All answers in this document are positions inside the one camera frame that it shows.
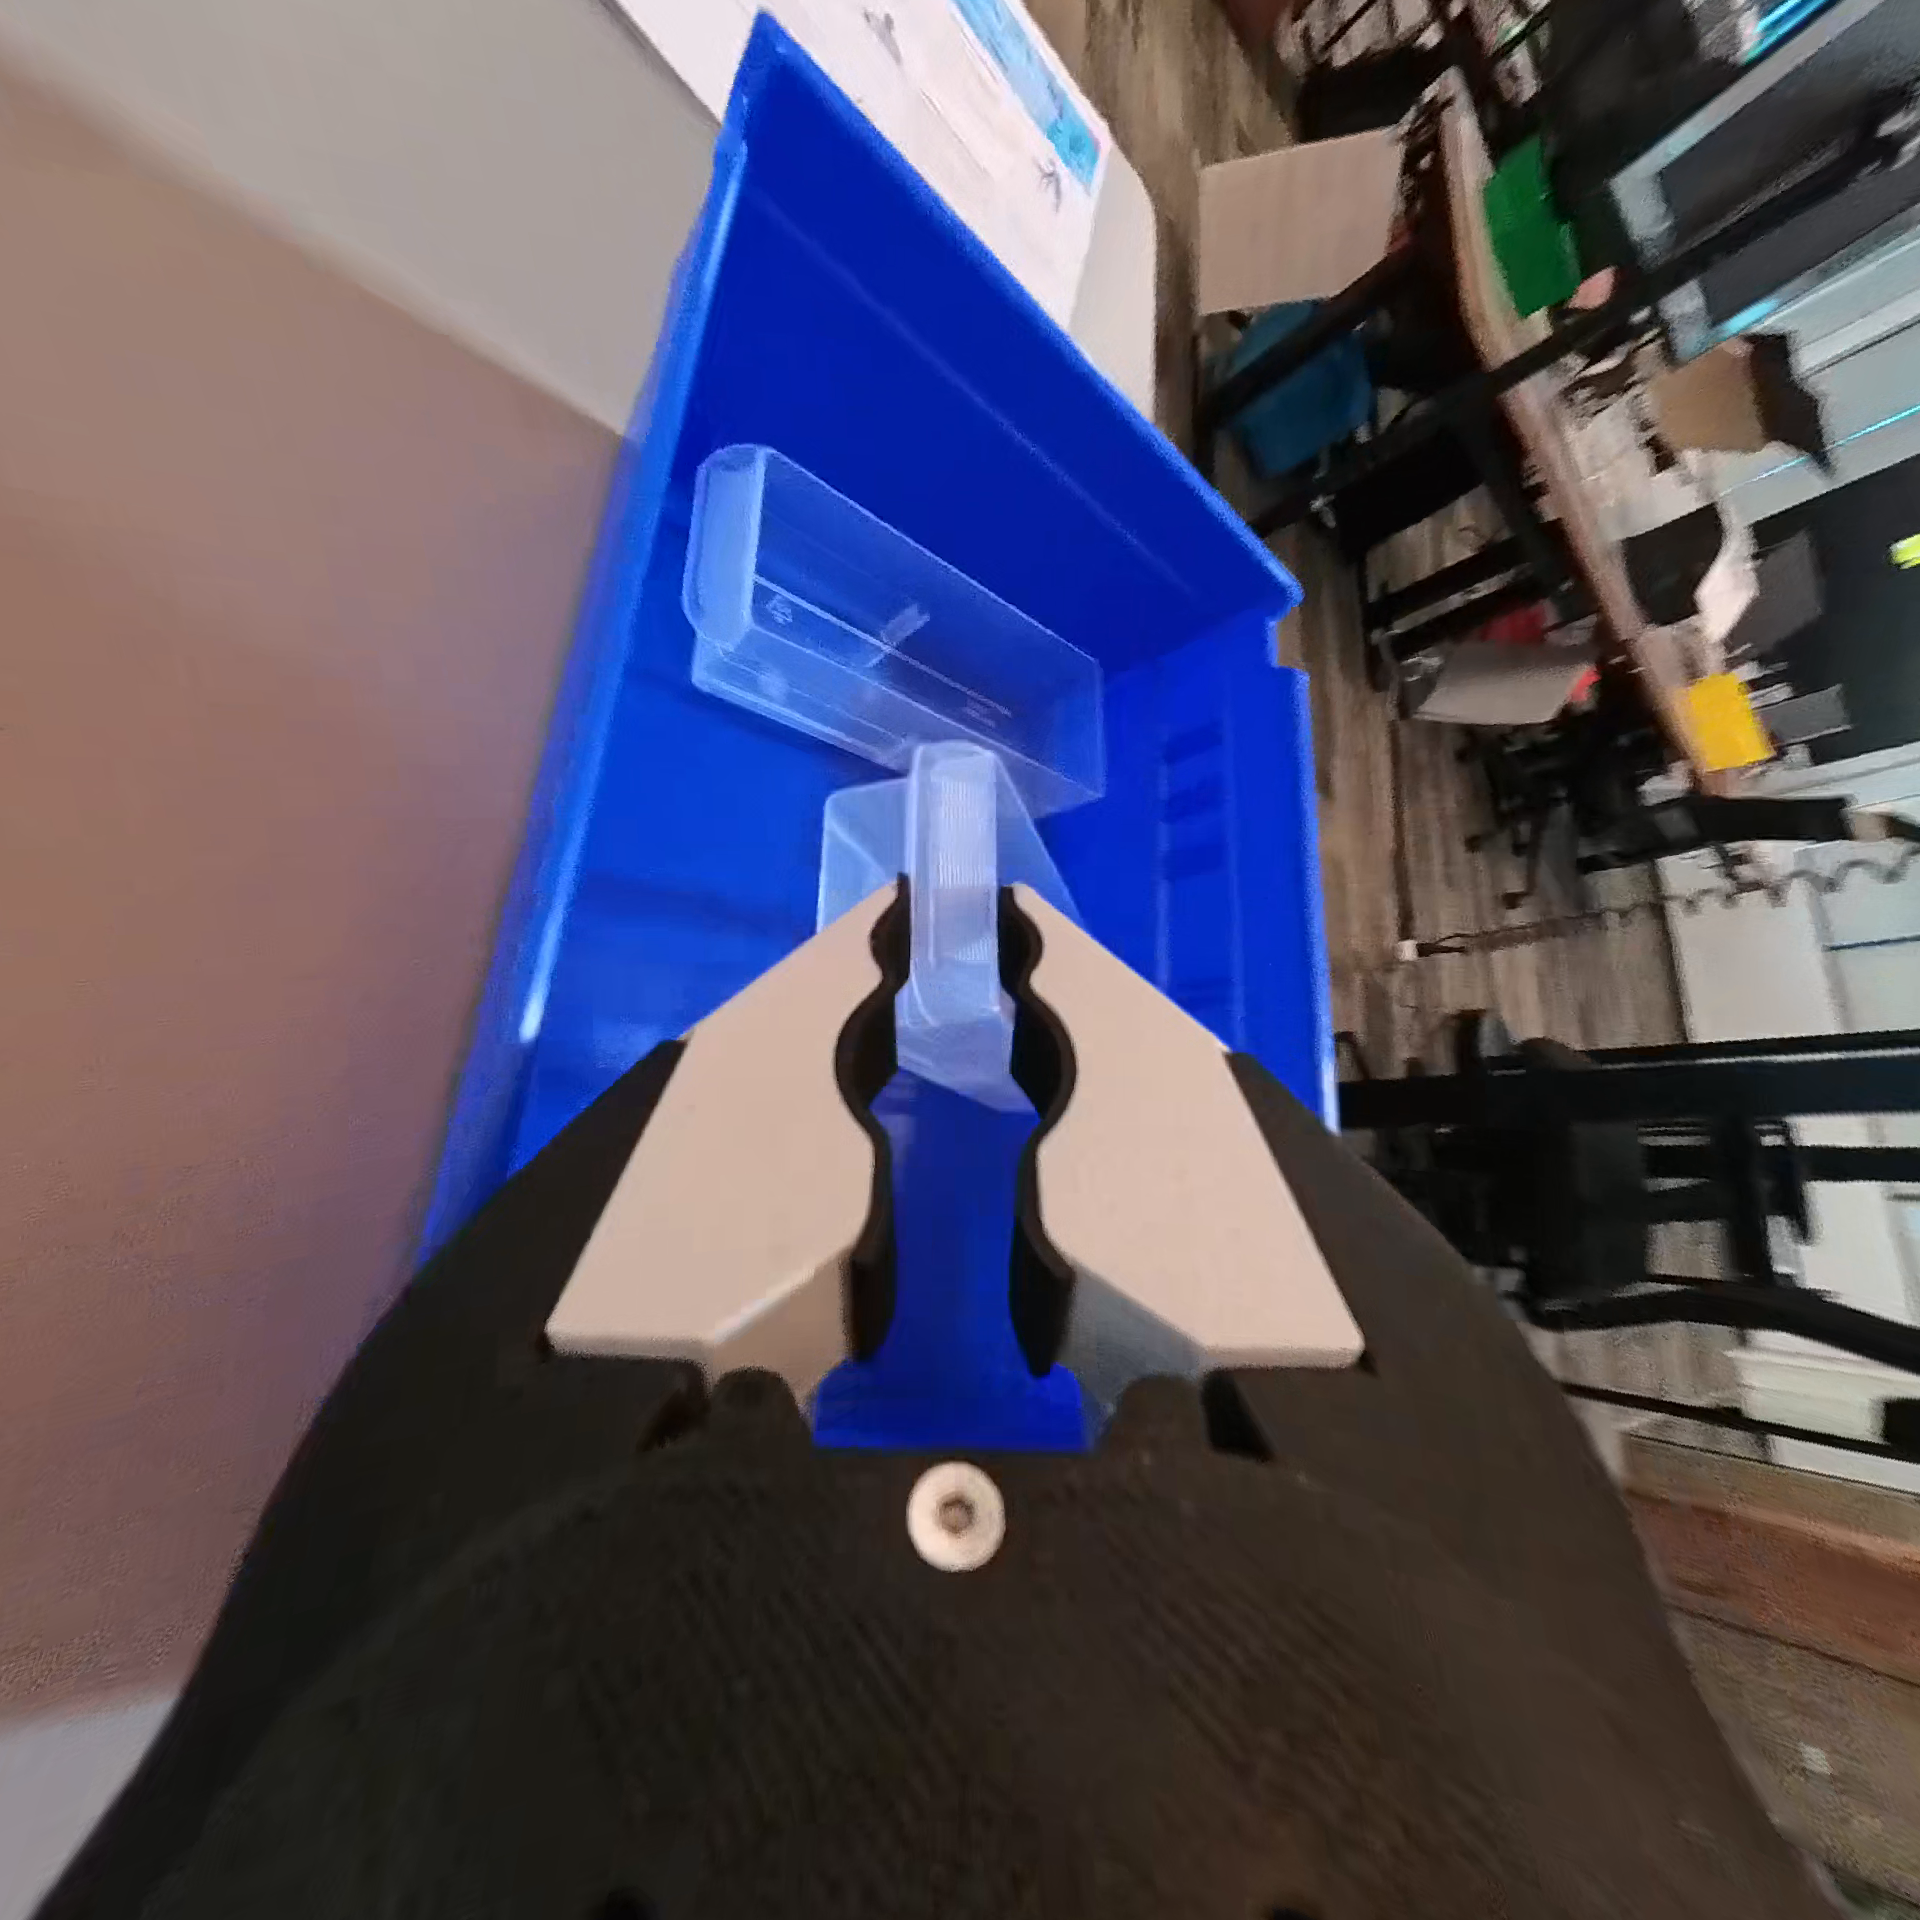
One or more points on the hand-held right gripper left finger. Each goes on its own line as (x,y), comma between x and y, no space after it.
(705,1200)

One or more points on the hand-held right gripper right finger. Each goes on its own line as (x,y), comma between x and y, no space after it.
(1199,1200)

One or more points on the clear plastic drawer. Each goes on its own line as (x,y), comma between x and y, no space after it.
(900,632)
(946,842)

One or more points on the blue plastic bin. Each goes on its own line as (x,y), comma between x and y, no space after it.
(932,421)

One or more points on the grey desk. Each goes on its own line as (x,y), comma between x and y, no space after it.
(228,750)

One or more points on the black pole stand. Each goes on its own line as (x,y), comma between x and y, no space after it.
(1650,1070)

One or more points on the yellow box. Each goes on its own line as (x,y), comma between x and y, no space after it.
(1726,721)

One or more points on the blue storage crate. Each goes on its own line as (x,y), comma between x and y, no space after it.
(1297,389)

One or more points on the wooden table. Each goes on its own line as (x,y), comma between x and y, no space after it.
(1522,353)

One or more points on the grey cardboard panel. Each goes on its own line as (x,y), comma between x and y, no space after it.
(1303,226)

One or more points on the green plastic bin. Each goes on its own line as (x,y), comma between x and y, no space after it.
(1529,226)

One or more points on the white printed paper sheet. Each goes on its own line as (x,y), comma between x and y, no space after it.
(962,118)

